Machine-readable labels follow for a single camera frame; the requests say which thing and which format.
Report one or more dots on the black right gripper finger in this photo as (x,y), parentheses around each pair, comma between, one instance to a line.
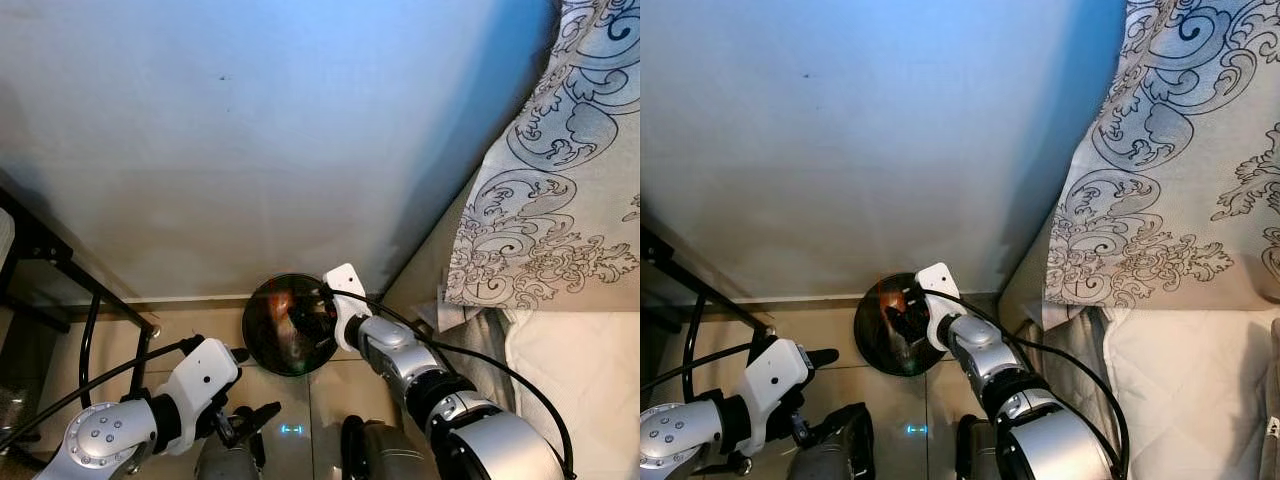
(899,313)
(297,312)
(305,334)
(907,334)

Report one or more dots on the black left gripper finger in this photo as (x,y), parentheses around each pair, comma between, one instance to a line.
(822,432)
(255,420)
(823,356)
(240,354)

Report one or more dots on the dark left robot leg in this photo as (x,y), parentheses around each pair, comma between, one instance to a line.
(225,460)
(840,455)

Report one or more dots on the dark robot leg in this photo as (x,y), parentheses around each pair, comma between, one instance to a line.
(840,455)
(225,460)
(975,455)
(390,455)

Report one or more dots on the round black bin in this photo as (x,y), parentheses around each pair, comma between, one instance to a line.
(875,340)
(270,335)

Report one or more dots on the dark right robot leg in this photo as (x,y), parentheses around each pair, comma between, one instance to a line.
(390,455)
(975,455)

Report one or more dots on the black metal rack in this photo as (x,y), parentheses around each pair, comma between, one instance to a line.
(660,258)
(40,248)

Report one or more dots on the white quilted mattress pad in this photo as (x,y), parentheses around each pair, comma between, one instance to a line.
(580,400)
(1180,400)

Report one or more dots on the white scroll print cushion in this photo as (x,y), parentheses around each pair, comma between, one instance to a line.
(570,150)
(1170,150)

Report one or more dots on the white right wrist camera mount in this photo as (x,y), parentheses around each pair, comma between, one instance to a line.
(940,280)
(345,285)

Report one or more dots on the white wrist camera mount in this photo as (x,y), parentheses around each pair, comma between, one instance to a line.
(345,285)
(940,280)
(205,375)
(775,380)

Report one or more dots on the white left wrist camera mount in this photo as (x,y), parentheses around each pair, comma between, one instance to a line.
(205,375)
(775,380)

